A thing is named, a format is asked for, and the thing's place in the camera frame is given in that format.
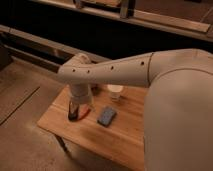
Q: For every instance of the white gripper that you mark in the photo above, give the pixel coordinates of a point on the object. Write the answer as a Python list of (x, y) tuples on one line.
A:
[(80, 94)]

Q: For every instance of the black eraser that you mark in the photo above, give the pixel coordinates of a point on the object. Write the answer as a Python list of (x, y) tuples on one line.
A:
[(73, 111)]

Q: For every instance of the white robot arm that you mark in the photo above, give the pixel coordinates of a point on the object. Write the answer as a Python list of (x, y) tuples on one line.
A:
[(178, 109)]

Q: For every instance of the white ceramic cup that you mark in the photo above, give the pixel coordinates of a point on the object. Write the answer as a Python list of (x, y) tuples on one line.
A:
[(114, 91)]

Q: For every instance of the red chili pepper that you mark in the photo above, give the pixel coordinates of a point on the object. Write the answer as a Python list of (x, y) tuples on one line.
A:
[(84, 112)]

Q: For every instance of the blue sponge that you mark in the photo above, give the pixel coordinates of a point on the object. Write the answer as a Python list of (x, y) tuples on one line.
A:
[(106, 116)]

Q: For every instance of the wooden table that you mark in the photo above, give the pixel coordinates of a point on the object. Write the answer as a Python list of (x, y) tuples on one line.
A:
[(121, 142)]

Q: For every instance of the wooden shelf rail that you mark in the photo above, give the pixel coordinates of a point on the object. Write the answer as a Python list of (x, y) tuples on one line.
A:
[(175, 25)]

